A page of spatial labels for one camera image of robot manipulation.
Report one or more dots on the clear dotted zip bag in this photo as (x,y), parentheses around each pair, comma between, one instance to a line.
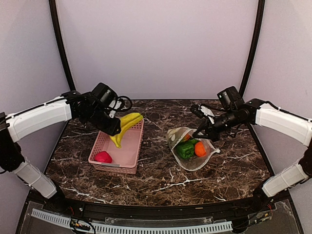
(175,136)

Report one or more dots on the red toy fruit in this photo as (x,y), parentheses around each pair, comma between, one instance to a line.
(103,157)

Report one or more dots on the white slotted cable duct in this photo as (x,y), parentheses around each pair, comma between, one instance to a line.
(135,226)

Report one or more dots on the right black frame post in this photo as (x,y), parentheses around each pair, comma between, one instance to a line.
(253,46)

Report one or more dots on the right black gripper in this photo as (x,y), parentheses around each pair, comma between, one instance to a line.
(213,133)

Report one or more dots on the orange toy fruit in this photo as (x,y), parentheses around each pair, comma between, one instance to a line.
(200,150)

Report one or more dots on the orange green toy mango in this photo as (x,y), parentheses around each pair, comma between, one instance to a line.
(186,137)

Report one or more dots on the black frame post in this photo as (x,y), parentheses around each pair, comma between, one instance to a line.
(253,46)
(61,47)

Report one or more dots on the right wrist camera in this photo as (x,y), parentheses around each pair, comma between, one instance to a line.
(230,99)

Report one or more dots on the left black frame post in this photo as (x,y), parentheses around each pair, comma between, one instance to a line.
(61,47)

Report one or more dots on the black front rail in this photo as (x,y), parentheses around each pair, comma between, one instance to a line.
(241,212)

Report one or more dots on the yellow toy banana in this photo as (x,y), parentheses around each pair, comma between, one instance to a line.
(127,122)

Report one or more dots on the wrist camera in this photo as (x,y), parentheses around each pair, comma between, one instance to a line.
(230,99)
(109,101)

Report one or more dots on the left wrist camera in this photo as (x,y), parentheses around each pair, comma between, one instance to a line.
(109,101)

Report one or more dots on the pink plastic basket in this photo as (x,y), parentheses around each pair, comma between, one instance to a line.
(124,160)

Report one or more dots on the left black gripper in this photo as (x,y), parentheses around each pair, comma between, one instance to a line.
(110,129)

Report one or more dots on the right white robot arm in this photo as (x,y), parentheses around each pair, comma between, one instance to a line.
(250,154)

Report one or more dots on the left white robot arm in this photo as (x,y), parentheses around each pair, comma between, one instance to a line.
(15,127)

